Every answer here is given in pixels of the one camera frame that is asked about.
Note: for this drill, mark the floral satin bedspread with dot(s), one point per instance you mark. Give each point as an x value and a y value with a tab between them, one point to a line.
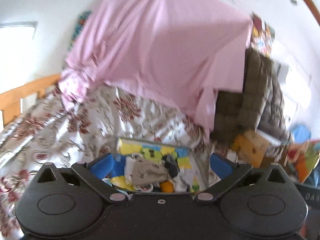
49	133

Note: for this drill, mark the orange soft ball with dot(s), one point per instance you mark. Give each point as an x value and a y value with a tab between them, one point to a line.
166	187

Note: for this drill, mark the teal wall poster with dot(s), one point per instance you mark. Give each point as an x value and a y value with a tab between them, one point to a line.
80	22

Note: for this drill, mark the colourful wall picture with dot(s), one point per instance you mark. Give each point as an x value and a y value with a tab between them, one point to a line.
262	37

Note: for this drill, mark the pink hanging sheet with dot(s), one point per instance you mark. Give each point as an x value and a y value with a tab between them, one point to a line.
177	52

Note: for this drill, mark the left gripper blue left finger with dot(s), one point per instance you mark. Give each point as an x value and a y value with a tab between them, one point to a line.
92	175

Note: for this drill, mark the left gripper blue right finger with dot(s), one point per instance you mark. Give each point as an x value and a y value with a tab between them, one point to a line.
230	174

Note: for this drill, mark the wooden bed rail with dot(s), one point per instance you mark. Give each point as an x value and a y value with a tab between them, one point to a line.
10	100

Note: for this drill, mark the colourful cartoon bag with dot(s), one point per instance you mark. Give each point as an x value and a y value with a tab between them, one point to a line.
302	156

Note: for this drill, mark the beige printed cloth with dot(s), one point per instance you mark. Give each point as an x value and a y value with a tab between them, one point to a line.
147	172

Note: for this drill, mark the yellow wooden crate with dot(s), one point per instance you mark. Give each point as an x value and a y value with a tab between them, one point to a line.
250	147

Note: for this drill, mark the white cloth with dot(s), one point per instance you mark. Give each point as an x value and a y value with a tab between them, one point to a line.
186	181

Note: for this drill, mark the olive quilted jacket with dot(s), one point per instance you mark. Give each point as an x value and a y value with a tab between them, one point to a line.
260	105

